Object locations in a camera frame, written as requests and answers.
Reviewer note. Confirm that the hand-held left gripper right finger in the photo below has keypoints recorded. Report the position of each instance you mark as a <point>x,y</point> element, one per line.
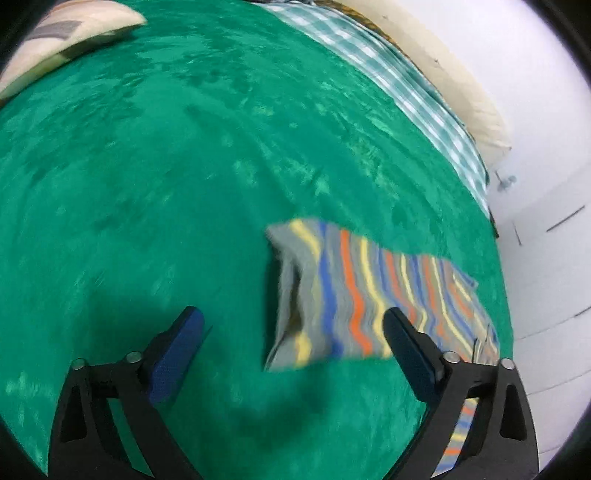
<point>411,355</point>

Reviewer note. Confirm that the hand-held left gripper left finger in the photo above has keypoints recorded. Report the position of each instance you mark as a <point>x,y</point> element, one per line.
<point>178,357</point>

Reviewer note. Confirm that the striped knit t-shirt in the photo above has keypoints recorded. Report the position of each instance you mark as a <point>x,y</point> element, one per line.
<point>341,295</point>

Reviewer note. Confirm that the green velvet blanket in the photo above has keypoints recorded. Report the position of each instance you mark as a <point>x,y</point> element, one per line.
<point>138,184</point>

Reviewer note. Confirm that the green checked bed sheet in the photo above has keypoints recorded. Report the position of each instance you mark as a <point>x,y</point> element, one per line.
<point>415,101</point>

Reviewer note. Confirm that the cream patterned cushion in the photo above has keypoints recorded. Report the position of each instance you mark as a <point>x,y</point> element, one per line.
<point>69,32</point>

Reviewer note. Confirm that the wall hook fixture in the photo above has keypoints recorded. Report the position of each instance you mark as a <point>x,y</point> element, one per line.
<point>506,181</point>

